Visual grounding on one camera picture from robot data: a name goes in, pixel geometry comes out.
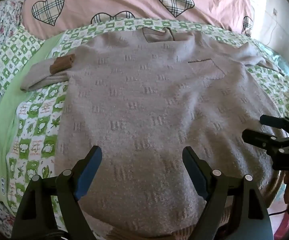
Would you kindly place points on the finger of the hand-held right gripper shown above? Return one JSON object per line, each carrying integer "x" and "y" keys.
{"x": 274, "y": 121}
{"x": 257, "y": 137}

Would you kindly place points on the white wall socket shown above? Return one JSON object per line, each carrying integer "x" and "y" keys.
{"x": 275, "y": 11}

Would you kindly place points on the green checked blanket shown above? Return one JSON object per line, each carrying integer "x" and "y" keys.
{"x": 34, "y": 120}

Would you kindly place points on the beige knitted sweater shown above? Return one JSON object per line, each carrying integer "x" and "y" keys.
{"x": 147, "y": 105}

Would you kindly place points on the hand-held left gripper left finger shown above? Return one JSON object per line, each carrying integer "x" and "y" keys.
{"x": 89, "y": 172}

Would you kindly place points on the pink heart print duvet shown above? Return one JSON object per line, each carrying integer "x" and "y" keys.
{"x": 109, "y": 0}

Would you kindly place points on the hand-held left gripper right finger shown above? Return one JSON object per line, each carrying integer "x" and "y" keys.
{"x": 195, "y": 172}

